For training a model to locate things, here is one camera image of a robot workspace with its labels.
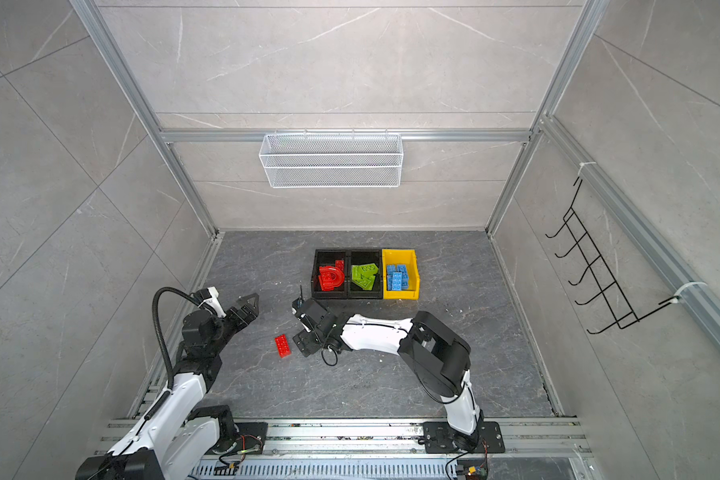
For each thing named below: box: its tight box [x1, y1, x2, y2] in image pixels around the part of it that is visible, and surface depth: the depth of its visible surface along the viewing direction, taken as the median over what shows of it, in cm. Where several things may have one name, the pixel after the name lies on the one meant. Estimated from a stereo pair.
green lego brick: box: [351, 263, 379, 291], surface depth 103 cm
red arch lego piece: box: [318, 266, 344, 292], surface depth 103 cm
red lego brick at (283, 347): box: [275, 334, 292, 358], surface depth 90 cm
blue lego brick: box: [387, 264, 409, 291], surface depth 100 cm
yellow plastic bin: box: [382, 249, 420, 300], surface depth 101 cm
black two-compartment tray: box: [312, 249, 383, 299], surface depth 103 cm
